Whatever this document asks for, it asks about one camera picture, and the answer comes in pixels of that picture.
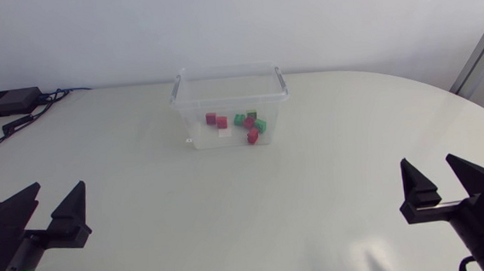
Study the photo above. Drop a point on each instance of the dark green toy brick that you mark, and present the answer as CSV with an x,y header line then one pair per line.
x,y
252,113

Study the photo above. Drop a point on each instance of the black power brick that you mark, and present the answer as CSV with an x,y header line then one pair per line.
x,y
7,102

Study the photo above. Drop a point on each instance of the small black adapter box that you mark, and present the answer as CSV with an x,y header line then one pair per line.
x,y
17,124

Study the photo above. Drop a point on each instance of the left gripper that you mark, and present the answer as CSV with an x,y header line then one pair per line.
x,y
17,258

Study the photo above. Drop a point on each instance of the clear plastic container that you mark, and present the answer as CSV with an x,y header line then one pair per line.
x,y
228,98

